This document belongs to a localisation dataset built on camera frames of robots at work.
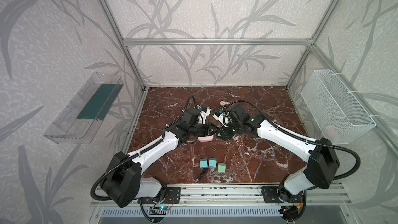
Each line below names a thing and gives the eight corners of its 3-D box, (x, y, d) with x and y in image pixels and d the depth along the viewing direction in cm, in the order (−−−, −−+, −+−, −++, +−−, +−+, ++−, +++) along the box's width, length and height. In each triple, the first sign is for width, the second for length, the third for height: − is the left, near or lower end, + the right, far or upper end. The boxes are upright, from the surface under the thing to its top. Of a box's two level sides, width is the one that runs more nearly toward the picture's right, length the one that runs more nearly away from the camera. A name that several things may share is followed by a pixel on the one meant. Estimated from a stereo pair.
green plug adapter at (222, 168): (217, 173, 82) (218, 172, 80) (217, 164, 85) (217, 163, 83) (226, 173, 82) (226, 172, 80) (225, 164, 85) (226, 163, 83)
